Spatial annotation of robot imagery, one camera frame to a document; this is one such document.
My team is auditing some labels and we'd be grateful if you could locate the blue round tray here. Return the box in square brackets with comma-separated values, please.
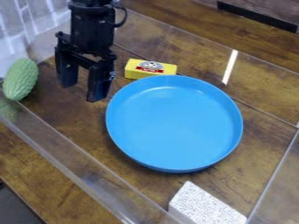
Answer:
[107, 75, 243, 173]

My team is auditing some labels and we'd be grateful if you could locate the white speckled foam block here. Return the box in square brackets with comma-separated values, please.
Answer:
[168, 181, 247, 224]

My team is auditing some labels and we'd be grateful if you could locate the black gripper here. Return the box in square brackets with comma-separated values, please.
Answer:
[55, 0, 117, 102]

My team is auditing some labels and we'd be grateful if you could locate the clear acrylic enclosure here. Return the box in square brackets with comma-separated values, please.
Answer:
[0, 0, 299, 224]

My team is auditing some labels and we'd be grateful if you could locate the yellow rectangular block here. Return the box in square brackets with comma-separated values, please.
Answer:
[124, 59, 177, 80]

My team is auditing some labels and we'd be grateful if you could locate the white sheer curtain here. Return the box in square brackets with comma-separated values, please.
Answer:
[0, 0, 71, 80]

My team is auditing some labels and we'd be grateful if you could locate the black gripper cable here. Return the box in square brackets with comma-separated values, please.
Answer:
[111, 2, 128, 28]

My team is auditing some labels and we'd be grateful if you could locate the green bumpy gourd toy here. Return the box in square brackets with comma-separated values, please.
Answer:
[2, 58, 39, 102]

